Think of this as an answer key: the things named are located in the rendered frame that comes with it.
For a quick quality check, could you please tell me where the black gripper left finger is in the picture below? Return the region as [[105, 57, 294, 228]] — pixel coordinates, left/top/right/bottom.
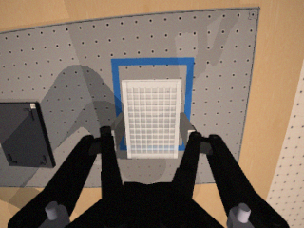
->
[[8, 113, 130, 228]]

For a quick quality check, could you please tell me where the blue rectangular tape outline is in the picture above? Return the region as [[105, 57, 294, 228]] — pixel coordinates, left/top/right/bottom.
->
[[111, 57, 195, 121]]

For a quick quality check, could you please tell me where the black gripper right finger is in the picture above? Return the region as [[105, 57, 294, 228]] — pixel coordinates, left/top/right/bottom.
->
[[159, 112, 290, 228]]

